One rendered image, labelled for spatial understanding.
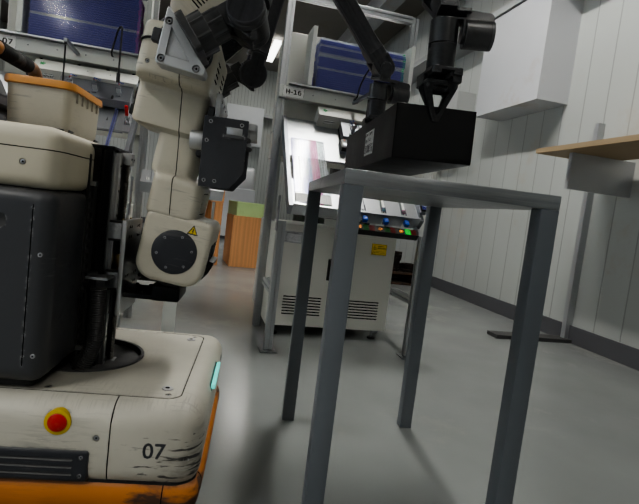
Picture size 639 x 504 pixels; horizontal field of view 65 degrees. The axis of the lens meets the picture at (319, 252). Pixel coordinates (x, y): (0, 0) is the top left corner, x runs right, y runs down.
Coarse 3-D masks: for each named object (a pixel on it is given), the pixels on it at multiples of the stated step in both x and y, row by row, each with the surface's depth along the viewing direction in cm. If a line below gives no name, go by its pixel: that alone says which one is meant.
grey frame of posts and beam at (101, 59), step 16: (0, 0) 246; (0, 32) 243; (16, 48) 245; (32, 48) 247; (48, 48) 248; (80, 48) 252; (80, 64) 259; (96, 64) 255; (112, 64) 256; (128, 64) 258; (144, 128) 266; (144, 144) 266; (144, 160) 267; (128, 208) 221
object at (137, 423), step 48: (144, 336) 148; (192, 336) 154; (0, 384) 103; (48, 384) 106; (96, 384) 109; (144, 384) 112; (192, 384) 115; (0, 432) 97; (48, 432) 98; (96, 432) 99; (144, 432) 100; (192, 432) 102; (0, 480) 98; (48, 480) 99; (96, 480) 101; (144, 480) 102; (192, 480) 105
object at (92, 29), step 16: (32, 0) 242; (48, 0) 243; (64, 0) 245; (80, 0) 247; (96, 0) 248; (112, 0) 250; (128, 0) 252; (32, 16) 242; (48, 16) 244; (64, 16) 246; (80, 16) 247; (96, 16) 249; (112, 16) 251; (128, 16) 252; (32, 32) 243; (48, 32) 245; (64, 32) 246; (80, 32) 248; (96, 32) 250; (112, 32) 251; (128, 32) 253; (128, 48) 254
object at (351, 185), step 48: (336, 192) 147; (384, 192) 113; (432, 192) 98; (480, 192) 100; (528, 192) 101; (336, 240) 97; (432, 240) 168; (528, 240) 105; (336, 288) 98; (528, 288) 103; (336, 336) 99; (528, 336) 104; (288, 384) 167; (336, 384) 100; (528, 384) 105
